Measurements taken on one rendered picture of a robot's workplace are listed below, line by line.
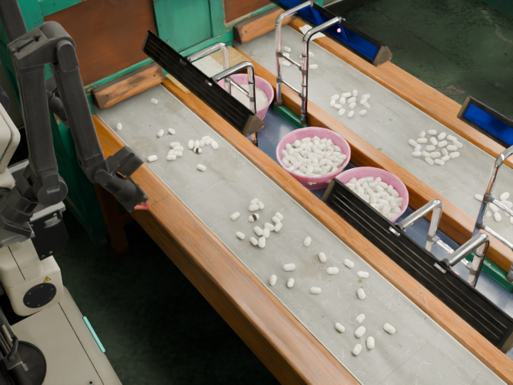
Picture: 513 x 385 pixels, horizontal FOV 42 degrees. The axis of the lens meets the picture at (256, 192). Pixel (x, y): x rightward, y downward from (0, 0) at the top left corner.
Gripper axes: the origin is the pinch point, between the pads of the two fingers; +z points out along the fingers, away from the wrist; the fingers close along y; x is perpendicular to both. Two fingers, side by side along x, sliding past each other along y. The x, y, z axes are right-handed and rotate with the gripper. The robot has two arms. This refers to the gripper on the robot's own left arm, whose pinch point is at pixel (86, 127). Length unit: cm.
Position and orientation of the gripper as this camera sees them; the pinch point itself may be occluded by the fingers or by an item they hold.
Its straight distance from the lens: 227.0
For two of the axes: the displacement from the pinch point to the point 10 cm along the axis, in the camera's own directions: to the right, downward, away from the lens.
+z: 4.2, 4.3, 8.0
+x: -7.2, 7.0, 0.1
